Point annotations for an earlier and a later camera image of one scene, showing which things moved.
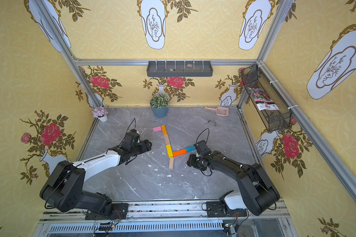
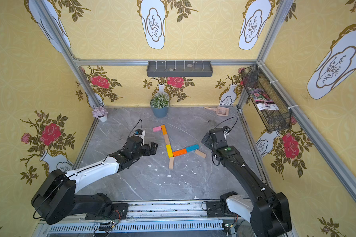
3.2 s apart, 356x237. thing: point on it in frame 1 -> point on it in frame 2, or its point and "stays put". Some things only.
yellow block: [169, 151] stays put
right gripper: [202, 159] -> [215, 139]
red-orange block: [180, 152] stays put
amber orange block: [163, 129] stays put
